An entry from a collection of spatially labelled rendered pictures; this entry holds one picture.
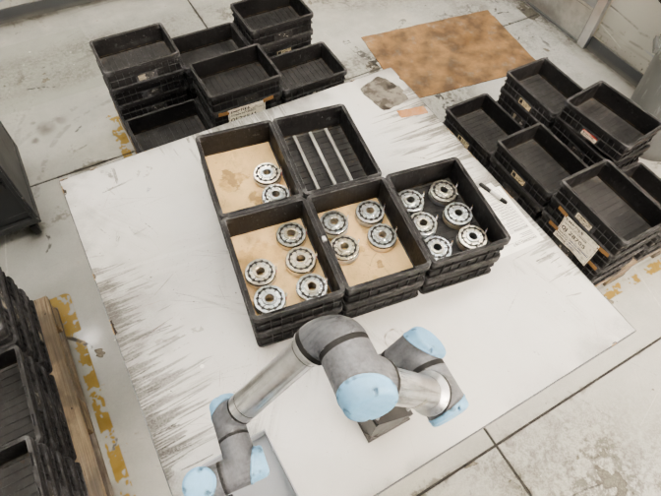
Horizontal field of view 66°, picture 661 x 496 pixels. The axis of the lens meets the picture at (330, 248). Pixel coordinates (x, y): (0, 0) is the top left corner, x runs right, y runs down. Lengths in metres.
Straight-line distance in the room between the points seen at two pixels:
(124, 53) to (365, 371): 2.56
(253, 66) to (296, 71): 0.28
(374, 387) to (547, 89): 2.62
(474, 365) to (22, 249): 2.35
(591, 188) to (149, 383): 2.12
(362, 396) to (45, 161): 2.80
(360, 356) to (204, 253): 1.05
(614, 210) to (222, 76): 2.08
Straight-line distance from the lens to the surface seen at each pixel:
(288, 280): 1.71
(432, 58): 4.00
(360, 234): 1.82
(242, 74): 2.97
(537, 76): 3.44
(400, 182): 1.93
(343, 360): 1.04
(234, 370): 1.74
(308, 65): 3.20
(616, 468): 2.71
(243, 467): 1.28
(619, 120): 3.15
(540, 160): 2.92
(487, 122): 3.19
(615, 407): 2.80
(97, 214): 2.18
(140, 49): 3.24
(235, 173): 2.00
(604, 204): 2.71
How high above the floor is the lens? 2.32
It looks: 57 degrees down
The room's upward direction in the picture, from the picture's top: 4 degrees clockwise
